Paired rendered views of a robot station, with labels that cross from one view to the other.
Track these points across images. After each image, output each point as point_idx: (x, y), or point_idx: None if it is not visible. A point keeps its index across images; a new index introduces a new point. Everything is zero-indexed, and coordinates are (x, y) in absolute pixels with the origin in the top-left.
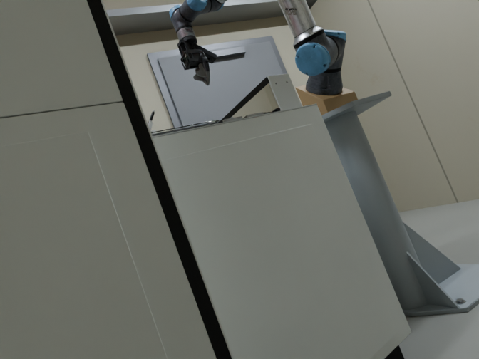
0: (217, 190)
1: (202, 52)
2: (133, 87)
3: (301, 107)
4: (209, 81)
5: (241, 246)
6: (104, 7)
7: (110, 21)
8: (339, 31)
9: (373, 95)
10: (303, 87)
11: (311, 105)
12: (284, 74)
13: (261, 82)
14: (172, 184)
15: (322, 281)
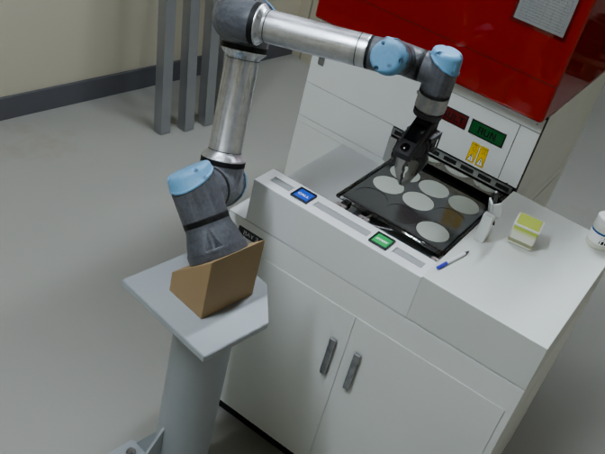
0: None
1: (402, 134)
2: (298, 114)
3: (244, 201)
4: (397, 179)
5: None
6: (307, 77)
7: (305, 85)
8: (176, 171)
9: (153, 267)
10: (251, 244)
11: (235, 206)
12: (258, 177)
13: (284, 174)
14: None
15: None
